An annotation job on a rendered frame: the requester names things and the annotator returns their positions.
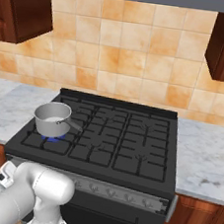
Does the blue burner flame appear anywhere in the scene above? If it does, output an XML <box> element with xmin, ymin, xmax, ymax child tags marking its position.
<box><xmin>39</xmin><ymin>130</ymin><xmax>67</xmax><ymax>145</ymax></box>

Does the grey stove knob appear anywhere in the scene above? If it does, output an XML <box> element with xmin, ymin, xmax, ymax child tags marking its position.
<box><xmin>105</xmin><ymin>187</ymin><xmax>117</xmax><ymax>199</ymax></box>
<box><xmin>140</xmin><ymin>196</ymin><xmax>153</xmax><ymax>209</ymax></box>
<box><xmin>87</xmin><ymin>182</ymin><xmax>100</xmax><ymax>194</ymax></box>
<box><xmin>122</xmin><ymin>192</ymin><xmax>136</xmax><ymax>204</ymax></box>
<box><xmin>72</xmin><ymin>178</ymin><xmax>84</xmax><ymax>189</ymax></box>

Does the grey metal saucepan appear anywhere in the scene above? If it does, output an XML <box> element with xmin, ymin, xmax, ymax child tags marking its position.
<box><xmin>31</xmin><ymin>99</ymin><xmax>87</xmax><ymax>142</ymax></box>

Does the black oven door handle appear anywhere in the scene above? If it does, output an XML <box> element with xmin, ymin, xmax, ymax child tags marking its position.
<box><xmin>61</xmin><ymin>202</ymin><xmax>162</xmax><ymax>224</ymax></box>

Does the black gas stove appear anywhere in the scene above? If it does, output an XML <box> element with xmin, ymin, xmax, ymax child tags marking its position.
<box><xmin>0</xmin><ymin>81</ymin><xmax>187</xmax><ymax>224</ymax></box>

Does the black oven door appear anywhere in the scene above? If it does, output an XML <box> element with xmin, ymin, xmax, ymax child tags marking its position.
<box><xmin>57</xmin><ymin>187</ymin><xmax>171</xmax><ymax>224</ymax></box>

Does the dark wood wall cupboard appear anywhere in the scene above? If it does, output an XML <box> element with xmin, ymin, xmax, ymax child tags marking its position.
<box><xmin>0</xmin><ymin>0</ymin><xmax>58</xmax><ymax>49</ymax></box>

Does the grey base cupboard handle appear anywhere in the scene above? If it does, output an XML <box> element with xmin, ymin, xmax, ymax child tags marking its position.
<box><xmin>164</xmin><ymin>192</ymin><xmax>180</xmax><ymax>224</ymax></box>

